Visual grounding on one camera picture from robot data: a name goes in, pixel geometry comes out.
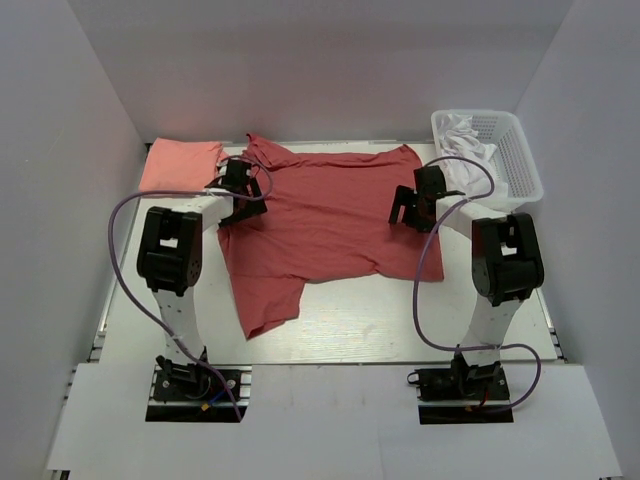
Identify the red t-shirt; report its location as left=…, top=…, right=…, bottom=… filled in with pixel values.
left=218, top=134, right=444, bottom=339

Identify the white crumpled t-shirt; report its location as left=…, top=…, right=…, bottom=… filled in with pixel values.
left=435, top=112, right=510, bottom=201

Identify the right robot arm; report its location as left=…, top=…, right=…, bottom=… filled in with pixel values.
left=389, top=165, right=544, bottom=399

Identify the white plastic basket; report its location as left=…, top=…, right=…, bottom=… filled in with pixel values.
left=431, top=109, right=544, bottom=212

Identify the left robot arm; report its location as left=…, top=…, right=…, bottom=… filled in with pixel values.
left=137, top=155, right=267, bottom=399

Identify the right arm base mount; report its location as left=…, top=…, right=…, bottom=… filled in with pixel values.
left=407, top=368, right=514, bottom=426

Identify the folded salmon t-shirt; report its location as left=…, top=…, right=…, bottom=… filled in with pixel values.
left=138, top=138, right=227, bottom=191

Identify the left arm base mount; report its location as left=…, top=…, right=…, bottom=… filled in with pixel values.
left=145, top=366, right=252, bottom=423

